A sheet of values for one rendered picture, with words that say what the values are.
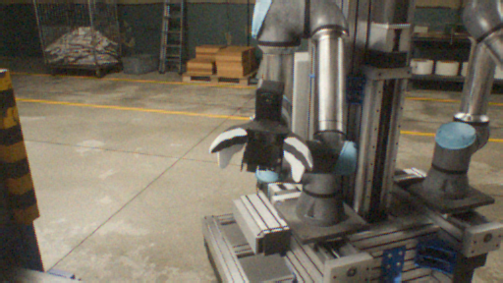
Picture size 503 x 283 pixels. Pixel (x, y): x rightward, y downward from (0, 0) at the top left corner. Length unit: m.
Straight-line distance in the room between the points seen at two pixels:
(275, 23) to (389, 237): 0.77
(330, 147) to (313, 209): 0.37
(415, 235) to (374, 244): 0.16
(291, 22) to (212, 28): 7.00
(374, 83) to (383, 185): 0.37
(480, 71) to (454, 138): 0.25
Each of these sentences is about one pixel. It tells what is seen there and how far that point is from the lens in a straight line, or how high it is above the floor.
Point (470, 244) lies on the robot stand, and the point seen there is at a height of 0.73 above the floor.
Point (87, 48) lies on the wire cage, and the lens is 8.01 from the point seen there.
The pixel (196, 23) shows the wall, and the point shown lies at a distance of 8.14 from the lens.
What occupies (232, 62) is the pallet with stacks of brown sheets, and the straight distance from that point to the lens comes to 6.81.
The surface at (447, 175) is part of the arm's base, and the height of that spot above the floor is 0.90.
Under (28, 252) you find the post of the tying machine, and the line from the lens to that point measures 1.46.
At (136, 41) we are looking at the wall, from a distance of 8.83.
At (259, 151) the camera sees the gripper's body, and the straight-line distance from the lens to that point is 0.67.
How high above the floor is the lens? 1.46
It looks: 21 degrees down
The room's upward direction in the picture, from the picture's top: straight up
